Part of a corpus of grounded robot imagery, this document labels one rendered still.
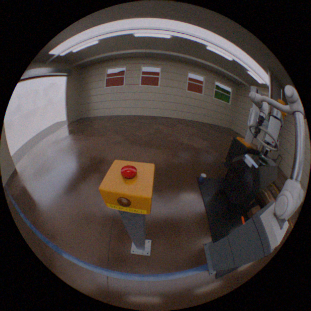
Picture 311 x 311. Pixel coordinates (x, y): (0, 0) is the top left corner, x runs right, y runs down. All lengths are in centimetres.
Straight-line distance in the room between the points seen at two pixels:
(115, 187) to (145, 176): 7
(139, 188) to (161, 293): 125
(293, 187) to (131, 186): 72
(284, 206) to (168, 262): 111
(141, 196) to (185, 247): 117
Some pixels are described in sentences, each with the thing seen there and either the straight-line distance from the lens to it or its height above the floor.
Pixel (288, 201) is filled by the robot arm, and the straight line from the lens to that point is 65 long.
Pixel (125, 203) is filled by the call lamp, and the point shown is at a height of 106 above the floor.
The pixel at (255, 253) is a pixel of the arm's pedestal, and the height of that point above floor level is 66.
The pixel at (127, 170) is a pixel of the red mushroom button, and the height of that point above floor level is 110.
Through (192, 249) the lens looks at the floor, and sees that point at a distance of 136.
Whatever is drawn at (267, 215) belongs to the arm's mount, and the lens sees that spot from 83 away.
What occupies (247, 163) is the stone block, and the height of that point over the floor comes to 73.
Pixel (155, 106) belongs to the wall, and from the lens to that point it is 683.
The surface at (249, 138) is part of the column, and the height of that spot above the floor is 90.
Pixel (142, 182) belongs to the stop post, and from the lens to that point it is 24.
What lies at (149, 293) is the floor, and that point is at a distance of 133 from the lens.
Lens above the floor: 125
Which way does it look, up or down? 31 degrees down
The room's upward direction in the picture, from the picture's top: 5 degrees clockwise
